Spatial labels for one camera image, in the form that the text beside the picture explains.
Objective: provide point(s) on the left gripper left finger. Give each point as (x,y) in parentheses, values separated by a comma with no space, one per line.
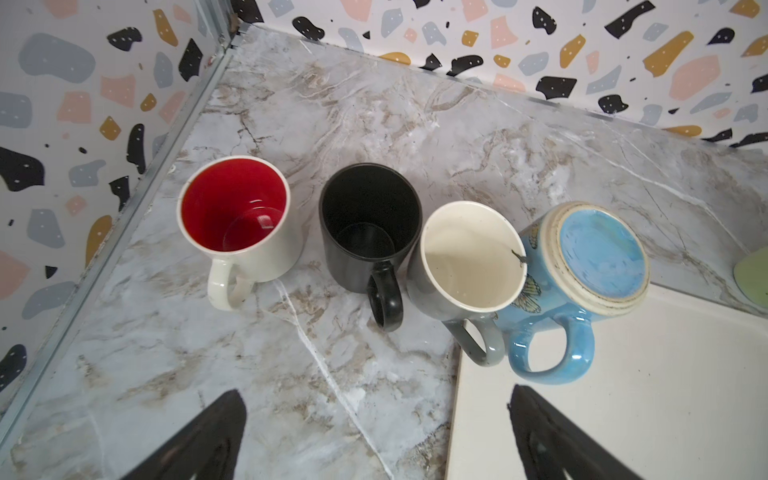
(206,448)

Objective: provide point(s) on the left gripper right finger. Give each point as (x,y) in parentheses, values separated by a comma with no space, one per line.
(551,446)

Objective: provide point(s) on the blue butterfly mug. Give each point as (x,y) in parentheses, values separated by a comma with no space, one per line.
(584,264)

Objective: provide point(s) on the grey mug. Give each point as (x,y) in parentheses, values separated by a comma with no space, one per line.
(468,265)

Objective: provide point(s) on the white cream mug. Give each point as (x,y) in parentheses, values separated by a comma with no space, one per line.
(239,211)

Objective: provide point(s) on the light green mug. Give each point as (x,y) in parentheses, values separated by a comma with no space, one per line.
(751,276)

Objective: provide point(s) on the black mug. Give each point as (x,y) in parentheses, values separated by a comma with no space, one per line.
(370,217)

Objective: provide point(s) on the beige plastic tray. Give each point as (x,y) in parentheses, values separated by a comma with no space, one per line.
(677,390)

